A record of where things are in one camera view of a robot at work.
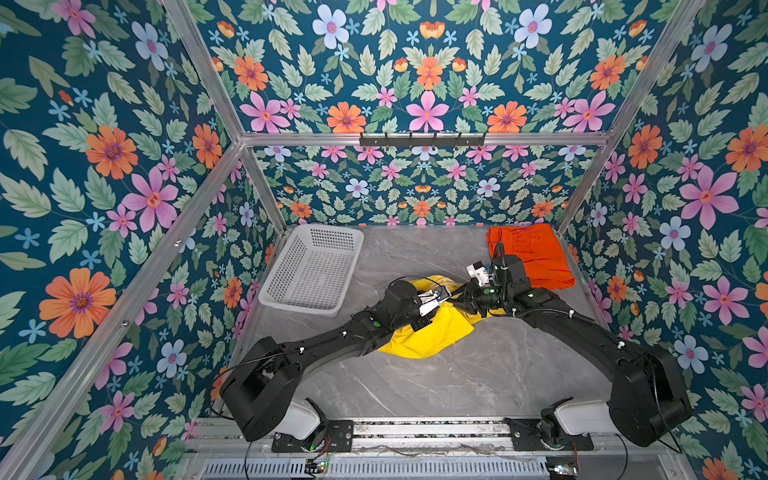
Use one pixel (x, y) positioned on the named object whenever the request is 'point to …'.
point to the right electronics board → (562, 467)
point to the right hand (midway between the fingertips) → (445, 297)
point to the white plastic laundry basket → (314, 269)
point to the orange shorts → (538, 249)
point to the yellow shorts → (449, 325)
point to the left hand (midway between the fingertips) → (440, 293)
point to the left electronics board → (315, 466)
